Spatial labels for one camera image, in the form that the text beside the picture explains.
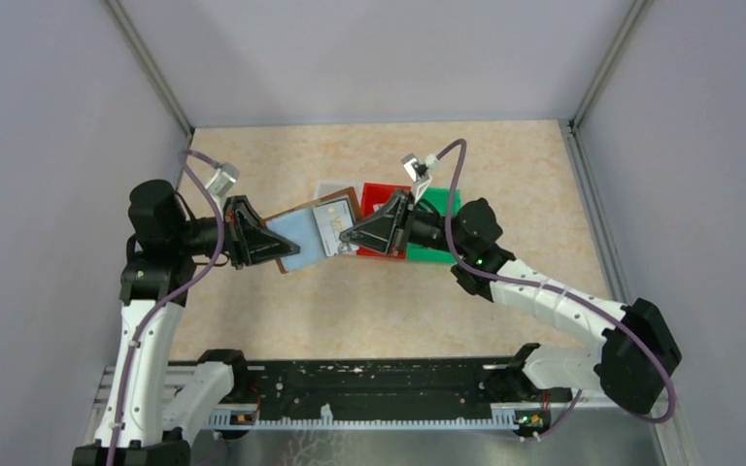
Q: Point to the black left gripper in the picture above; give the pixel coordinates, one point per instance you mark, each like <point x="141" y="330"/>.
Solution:
<point x="235" y="232"/>

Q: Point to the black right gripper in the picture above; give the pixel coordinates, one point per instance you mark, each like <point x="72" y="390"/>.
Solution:
<point x="404" y="223"/>

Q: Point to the brown leather card holder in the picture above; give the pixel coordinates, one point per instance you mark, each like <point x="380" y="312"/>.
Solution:
<point x="298" y="225"/>

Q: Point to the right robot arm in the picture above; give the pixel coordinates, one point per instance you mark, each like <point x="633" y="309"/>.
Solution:
<point x="629" y="353"/>

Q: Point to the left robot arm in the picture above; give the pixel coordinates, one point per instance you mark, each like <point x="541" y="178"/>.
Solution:
<point x="140" y="426"/>

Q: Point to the red plastic bin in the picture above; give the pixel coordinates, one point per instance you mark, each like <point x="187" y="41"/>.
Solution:
<point x="375" y="195"/>

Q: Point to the translucent white plastic bin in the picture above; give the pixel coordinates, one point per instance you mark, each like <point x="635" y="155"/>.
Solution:
<point x="326" y="187"/>

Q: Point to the green plastic bin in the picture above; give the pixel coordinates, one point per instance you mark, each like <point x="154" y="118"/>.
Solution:
<point x="437" y="197"/>

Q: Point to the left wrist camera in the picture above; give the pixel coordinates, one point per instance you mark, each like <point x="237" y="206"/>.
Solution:
<point x="224" y="178"/>

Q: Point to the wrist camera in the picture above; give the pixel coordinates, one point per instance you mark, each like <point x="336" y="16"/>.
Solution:
<point x="419" y="171"/>
<point x="224" y="178"/>

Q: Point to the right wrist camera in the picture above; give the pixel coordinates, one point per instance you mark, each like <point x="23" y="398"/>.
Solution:
<point x="419" y="171"/>

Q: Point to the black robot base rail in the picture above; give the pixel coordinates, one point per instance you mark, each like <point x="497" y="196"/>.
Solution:
<point x="480" y="393"/>

